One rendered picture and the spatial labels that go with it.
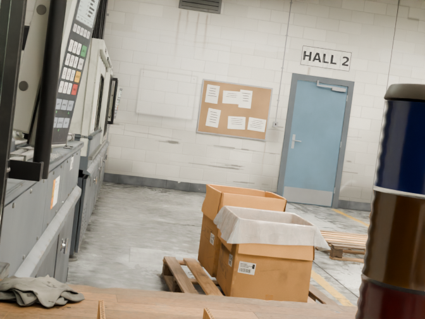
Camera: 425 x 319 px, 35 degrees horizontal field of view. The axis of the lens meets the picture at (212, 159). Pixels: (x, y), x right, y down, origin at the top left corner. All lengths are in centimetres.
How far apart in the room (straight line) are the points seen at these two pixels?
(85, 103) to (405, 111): 482
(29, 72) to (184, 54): 996
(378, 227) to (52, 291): 74
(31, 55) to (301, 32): 1042
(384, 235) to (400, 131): 4
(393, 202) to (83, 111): 482
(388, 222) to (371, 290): 3
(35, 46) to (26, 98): 10
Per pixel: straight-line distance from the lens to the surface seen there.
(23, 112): 139
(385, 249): 26
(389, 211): 26
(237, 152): 1141
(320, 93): 1169
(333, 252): 677
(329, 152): 1175
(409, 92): 26
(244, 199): 456
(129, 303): 100
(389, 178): 26
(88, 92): 505
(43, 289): 97
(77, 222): 513
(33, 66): 139
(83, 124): 505
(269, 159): 1152
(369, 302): 27
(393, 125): 26
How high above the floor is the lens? 117
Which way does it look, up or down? 3 degrees down
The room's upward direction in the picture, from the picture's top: 7 degrees clockwise
